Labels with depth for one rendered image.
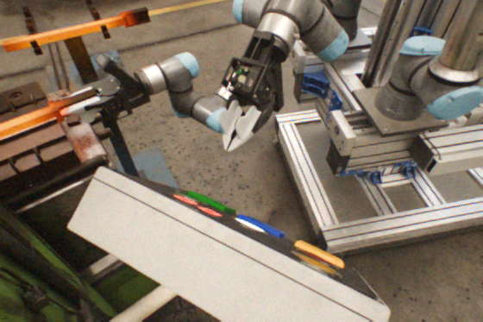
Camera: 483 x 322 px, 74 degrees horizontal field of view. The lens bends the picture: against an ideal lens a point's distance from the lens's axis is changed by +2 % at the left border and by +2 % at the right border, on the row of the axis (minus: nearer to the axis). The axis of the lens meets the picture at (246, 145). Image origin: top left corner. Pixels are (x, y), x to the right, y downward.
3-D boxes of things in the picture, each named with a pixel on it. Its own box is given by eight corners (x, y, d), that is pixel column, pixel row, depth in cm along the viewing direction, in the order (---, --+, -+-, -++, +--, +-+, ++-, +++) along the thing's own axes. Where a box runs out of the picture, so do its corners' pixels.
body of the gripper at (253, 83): (216, 85, 54) (245, 26, 56) (235, 105, 62) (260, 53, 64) (254, 97, 51) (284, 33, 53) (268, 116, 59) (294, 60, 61)
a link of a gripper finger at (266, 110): (236, 125, 58) (255, 85, 59) (240, 129, 59) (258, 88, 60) (258, 134, 56) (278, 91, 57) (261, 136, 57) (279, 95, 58)
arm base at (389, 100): (406, 89, 110) (418, 64, 103) (432, 117, 100) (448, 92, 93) (366, 94, 108) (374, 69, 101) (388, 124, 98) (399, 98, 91)
